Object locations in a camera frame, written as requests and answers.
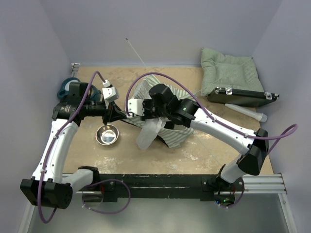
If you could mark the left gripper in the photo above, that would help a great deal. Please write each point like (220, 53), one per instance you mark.
(113, 113)

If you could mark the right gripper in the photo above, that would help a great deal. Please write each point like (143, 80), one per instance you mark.
(145, 105)

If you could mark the white tent pole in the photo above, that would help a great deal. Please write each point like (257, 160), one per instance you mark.
(139, 57)
(226, 76)

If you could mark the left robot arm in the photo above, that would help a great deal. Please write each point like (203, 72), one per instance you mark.
(47, 187)

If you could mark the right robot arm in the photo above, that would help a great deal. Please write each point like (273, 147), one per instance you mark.
(251, 145)

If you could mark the steel pet bowl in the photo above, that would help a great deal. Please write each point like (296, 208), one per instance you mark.
(107, 134)

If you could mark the teal pet feeder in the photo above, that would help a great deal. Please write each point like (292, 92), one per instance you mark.
(64, 89)

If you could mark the green checked cushion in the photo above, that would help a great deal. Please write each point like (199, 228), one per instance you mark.
(230, 70)

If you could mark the black carrying case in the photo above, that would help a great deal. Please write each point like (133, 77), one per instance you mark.
(242, 98)

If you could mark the white plastic tube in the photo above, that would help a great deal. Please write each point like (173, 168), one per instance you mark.
(260, 117)

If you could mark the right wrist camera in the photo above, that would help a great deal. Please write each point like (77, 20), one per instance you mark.
(135, 107)

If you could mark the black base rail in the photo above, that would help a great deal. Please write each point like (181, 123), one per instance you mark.
(161, 186)

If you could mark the aluminium frame rail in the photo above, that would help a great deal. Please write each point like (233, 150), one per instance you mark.
(264, 184)

